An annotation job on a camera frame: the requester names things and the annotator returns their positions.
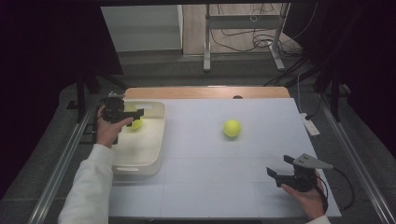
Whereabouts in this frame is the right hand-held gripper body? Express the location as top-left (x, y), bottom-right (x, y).
top-left (275, 153), bottom-right (334, 193)

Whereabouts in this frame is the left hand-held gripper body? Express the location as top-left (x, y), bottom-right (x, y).
top-left (101, 91), bottom-right (127, 124)

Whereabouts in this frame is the cream plastic bin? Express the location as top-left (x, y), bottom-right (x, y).
top-left (111, 100), bottom-right (166, 176)

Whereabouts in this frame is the person's left hand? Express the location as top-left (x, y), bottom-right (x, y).
top-left (95, 105), bottom-right (125, 149)

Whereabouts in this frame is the person's right hand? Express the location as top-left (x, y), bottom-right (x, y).
top-left (281, 171), bottom-right (329, 220)

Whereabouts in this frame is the black stand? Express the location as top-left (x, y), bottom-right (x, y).
top-left (312, 68), bottom-right (349, 122)
top-left (65, 71), bottom-right (129, 124)

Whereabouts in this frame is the white power strip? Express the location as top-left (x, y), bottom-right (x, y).
top-left (299, 112), bottom-right (321, 138)

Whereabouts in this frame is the white foam board cover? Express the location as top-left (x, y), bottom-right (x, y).
top-left (108, 98), bottom-right (343, 218)

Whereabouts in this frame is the white cabinet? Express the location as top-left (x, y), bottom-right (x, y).
top-left (100, 4), bottom-right (184, 53)

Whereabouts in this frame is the dark curtain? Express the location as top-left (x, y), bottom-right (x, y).
top-left (289, 0), bottom-right (396, 157)
top-left (0, 0), bottom-right (124, 200)

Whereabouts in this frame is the grey metal stand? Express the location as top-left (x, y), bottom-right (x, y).
top-left (203, 3), bottom-right (292, 73)

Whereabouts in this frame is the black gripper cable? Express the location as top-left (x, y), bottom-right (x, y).
top-left (317, 167), bottom-right (356, 213)

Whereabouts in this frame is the aluminium rail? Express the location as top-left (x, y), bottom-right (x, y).
top-left (27, 92), bottom-right (104, 224)
top-left (317, 92), bottom-right (396, 224)

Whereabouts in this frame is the bundle of black floor cables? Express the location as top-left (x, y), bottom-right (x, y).
top-left (209, 3), bottom-right (303, 57)

